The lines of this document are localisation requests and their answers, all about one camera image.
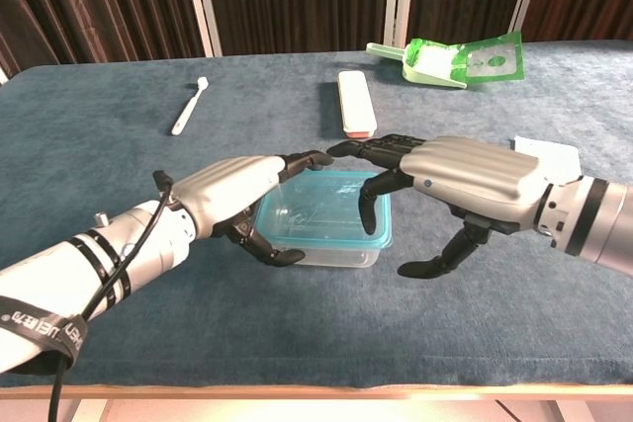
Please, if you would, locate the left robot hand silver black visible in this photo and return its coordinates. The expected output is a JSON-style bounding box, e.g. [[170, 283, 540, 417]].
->
[[170, 148, 335, 266]]

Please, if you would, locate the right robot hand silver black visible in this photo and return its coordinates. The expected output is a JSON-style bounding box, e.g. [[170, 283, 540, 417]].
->
[[325, 133, 550, 280]]

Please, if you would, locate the blue transparent container lid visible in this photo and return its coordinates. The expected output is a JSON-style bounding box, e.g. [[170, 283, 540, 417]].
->
[[252, 169, 394, 251]]

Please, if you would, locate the white flat package card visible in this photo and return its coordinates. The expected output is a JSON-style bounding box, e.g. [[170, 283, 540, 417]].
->
[[511, 134, 581, 181]]

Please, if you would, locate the white plastic spoon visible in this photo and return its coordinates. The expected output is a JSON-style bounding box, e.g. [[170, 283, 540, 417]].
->
[[170, 76, 209, 137]]

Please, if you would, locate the green transparent plastic bag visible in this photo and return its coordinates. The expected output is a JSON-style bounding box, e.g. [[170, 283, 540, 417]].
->
[[405, 30, 525, 83]]

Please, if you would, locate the white rectangular case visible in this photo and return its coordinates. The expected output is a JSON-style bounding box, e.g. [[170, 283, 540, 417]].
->
[[337, 70, 380, 139]]

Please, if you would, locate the blue-grey table cloth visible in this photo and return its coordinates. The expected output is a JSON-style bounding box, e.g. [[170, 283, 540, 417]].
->
[[0, 39, 633, 388]]

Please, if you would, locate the pale green plastic scoop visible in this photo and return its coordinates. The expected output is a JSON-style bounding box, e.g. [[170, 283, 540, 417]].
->
[[365, 41, 469, 91]]

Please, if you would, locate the black cable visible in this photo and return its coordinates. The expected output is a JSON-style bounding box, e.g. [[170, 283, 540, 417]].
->
[[48, 170, 174, 422]]

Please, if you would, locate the black printed strap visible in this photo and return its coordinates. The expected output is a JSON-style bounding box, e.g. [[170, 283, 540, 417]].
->
[[0, 295, 91, 363]]

